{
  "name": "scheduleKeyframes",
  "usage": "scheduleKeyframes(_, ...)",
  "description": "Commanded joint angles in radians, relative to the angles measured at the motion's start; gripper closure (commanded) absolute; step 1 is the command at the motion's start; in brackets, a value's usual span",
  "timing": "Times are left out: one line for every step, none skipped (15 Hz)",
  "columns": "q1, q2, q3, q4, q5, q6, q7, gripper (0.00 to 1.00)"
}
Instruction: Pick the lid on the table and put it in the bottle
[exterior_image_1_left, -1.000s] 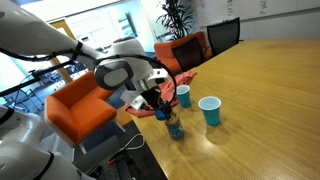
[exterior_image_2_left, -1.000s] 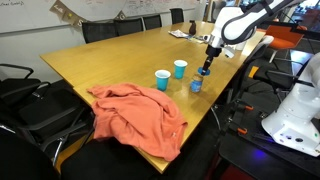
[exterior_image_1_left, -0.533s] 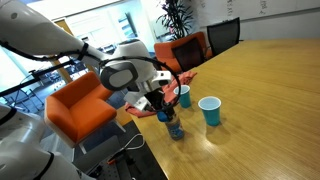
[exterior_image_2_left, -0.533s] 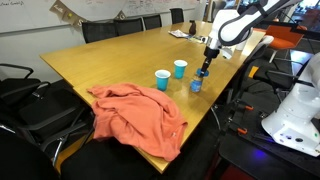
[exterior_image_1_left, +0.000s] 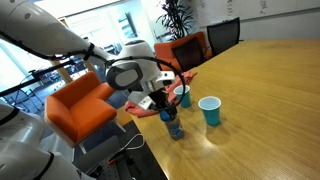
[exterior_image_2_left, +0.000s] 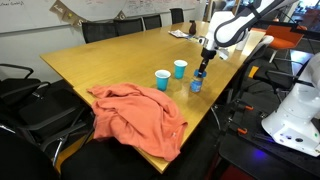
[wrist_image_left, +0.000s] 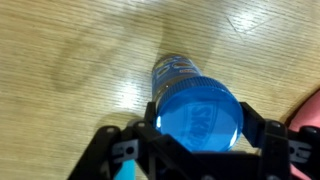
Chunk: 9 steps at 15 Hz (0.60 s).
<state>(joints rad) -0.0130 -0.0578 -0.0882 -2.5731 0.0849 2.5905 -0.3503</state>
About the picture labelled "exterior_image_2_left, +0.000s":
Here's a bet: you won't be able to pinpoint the black mesh office chair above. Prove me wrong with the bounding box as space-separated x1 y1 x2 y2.
169 7 185 25
112 16 145 37
0 63 52 101
142 13 163 31
0 126 62 180
80 21 118 45
0 86 96 168

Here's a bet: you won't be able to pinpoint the orange chair white legs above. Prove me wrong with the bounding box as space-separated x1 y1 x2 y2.
250 24 305 64

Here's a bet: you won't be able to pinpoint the peanut butter jar blue label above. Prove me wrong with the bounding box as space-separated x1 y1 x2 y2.
189 75 205 94

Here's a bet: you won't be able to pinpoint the brown paper pennant banner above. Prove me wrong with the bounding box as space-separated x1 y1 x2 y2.
48 0 127 28

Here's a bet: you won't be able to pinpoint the orange cloth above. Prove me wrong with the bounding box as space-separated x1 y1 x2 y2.
86 82 189 164

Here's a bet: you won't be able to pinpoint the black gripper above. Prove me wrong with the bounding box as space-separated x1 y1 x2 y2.
196 47 218 78

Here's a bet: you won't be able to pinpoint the blue round plastic lid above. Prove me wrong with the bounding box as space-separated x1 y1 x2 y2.
193 68 208 79

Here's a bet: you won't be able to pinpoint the white wall whiteboard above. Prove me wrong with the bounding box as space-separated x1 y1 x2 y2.
0 0 208 35

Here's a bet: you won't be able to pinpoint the small brown bottle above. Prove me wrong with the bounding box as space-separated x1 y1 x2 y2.
188 19 198 36

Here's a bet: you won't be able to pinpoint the dark printed booklet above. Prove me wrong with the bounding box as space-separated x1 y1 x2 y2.
186 33 205 43

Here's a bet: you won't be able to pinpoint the white chair back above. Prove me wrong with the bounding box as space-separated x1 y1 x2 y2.
244 34 275 64

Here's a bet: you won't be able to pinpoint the teal plastic cup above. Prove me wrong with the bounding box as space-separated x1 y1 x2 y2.
154 69 172 92
173 59 188 80

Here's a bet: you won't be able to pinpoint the black robot stand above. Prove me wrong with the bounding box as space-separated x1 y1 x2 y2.
218 89 320 180

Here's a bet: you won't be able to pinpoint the black armrest office chair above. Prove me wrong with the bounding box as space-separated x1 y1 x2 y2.
251 56 309 103

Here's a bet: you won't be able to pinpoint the printed magazine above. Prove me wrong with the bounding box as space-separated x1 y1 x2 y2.
167 28 191 39

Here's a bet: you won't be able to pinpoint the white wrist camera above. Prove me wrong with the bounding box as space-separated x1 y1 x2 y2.
217 47 232 62

